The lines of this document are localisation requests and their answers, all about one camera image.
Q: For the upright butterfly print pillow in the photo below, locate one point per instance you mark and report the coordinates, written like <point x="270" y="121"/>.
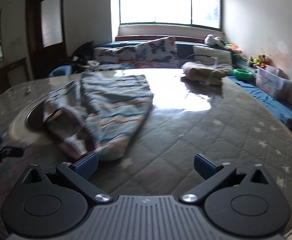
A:
<point x="156" y="51"/>

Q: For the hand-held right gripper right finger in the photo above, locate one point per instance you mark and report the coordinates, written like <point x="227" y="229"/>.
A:
<point x="204" y="166"/>

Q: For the small stuffed toys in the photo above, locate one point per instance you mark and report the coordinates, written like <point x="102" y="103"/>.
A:
<point x="258" y="60"/>

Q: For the blue sheet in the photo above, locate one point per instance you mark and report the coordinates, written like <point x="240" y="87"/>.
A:
<point x="273" y="102"/>

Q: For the clear plastic storage box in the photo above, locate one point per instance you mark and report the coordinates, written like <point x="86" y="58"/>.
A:
<point x="270" y="82"/>

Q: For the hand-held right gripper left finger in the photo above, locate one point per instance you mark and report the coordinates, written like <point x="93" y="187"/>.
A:
<point x="87" y="163"/>

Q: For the blue chair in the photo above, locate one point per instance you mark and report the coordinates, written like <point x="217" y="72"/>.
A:
<point x="61" y="70"/>

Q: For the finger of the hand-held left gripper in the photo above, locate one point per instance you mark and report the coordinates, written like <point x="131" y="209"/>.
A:
<point x="11" y="152"/>

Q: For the green bowl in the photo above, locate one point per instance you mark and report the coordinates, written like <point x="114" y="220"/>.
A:
<point x="243" y="74"/>

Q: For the white and black clothes heap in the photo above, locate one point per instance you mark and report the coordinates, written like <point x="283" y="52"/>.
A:
<point x="93" y="63"/>

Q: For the white stuffed toy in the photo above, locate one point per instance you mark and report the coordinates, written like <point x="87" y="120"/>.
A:
<point x="213" y="40"/>

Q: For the blue striped cloth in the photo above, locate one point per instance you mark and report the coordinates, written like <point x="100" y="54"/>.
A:
<point x="111" y="110"/>

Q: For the dark wooden glass-panel door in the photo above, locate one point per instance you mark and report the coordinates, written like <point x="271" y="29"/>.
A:
<point x="48" y="45"/>

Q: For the butterfly print pillows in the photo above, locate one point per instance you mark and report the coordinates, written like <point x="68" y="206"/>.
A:
<point x="183" y="48"/>

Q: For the grey pillow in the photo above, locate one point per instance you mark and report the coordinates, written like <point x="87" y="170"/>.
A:
<point x="212" y="55"/>

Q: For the grey quilted star mattress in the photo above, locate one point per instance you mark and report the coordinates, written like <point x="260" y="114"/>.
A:
<point x="185" y="135"/>

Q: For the orange and green toys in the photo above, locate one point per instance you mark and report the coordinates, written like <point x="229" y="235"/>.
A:
<point x="233" y="49"/>

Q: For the bagged folded clothes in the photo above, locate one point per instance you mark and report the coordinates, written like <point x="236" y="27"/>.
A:
<point x="202" y="71"/>

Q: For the black bag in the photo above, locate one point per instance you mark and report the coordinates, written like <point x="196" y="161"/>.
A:
<point x="83" y="52"/>

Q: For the large window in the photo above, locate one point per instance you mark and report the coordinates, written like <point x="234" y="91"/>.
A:
<point x="161" y="2"/>

